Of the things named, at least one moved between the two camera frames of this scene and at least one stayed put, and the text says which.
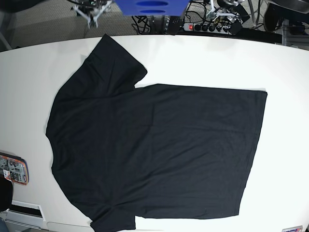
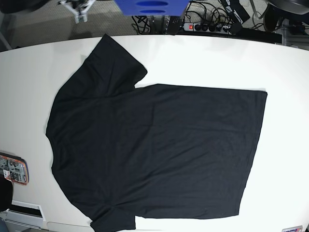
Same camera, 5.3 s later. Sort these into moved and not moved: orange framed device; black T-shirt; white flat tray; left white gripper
Moved: left white gripper
Not moved: orange framed device; black T-shirt; white flat tray
